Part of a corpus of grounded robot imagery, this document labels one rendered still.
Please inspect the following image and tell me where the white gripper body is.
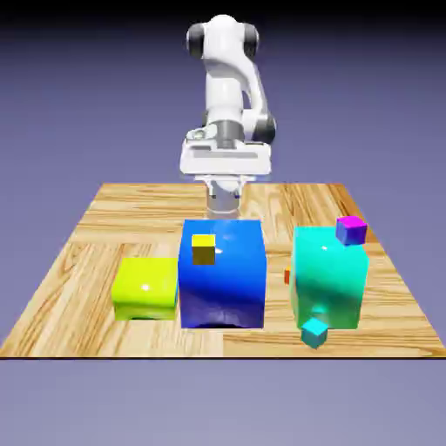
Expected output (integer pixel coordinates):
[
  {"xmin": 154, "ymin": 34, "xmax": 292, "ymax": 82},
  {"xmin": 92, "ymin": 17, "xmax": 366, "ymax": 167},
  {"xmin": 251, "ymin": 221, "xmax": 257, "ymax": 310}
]
[{"xmin": 179, "ymin": 138, "xmax": 273, "ymax": 183}]

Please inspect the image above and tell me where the small yellow cube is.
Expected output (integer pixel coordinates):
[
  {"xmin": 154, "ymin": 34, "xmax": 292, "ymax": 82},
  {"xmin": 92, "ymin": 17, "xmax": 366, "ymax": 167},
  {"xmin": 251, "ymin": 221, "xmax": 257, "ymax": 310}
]
[{"xmin": 191, "ymin": 233, "xmax": 217, "ymax": 267}]

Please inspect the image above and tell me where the small purple cube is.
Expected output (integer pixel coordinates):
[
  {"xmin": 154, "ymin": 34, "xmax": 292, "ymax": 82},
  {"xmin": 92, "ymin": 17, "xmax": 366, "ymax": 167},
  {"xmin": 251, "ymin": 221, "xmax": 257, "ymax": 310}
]
[{"xmin": 334, "ymin": 214, "xmax": 368, "ymax": 247}]

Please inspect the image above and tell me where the small cyan cube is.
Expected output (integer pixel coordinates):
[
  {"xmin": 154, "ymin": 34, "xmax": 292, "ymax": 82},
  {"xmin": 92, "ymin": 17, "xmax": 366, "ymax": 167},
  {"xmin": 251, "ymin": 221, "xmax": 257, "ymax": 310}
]
[{"xmin": 300, "ymin": 316, "xmax": 329, "ymax": 350}]

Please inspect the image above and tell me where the large blue box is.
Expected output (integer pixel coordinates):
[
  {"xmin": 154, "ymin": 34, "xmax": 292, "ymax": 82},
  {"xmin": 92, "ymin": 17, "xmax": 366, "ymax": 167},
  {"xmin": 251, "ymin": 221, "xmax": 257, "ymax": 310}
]
[{"xmin": 178, "ymin": 219, "xmax": 268, "ymax": 330}]

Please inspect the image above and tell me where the large lime green box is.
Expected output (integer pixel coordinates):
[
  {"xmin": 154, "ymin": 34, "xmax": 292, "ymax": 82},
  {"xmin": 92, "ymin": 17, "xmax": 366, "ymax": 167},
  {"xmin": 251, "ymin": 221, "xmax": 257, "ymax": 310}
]
[{"xmin": 111, "ymin": 256, "xmax": 179, "ymax": 321}]

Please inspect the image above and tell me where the large turquoise box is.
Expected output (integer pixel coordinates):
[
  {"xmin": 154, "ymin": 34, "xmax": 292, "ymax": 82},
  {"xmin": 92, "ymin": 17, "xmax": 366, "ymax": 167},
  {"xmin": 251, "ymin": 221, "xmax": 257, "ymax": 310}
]
[{"xmin": 289, "ymin": 225, "xmax": 370, "ymax": 331}]

